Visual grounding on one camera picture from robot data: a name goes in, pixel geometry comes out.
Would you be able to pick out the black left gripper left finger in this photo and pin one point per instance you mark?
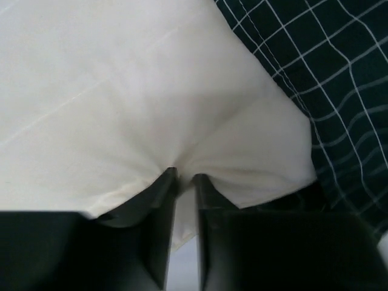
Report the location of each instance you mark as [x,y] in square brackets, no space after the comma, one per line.
[126,248]

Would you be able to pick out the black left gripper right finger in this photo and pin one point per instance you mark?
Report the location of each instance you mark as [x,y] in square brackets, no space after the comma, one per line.
[243,249]

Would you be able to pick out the cream pillow with bear print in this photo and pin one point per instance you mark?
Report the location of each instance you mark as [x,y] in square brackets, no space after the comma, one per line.
[98,98]

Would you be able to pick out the dark checked pillowcase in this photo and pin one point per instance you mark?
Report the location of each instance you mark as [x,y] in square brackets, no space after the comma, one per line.
[330,59]

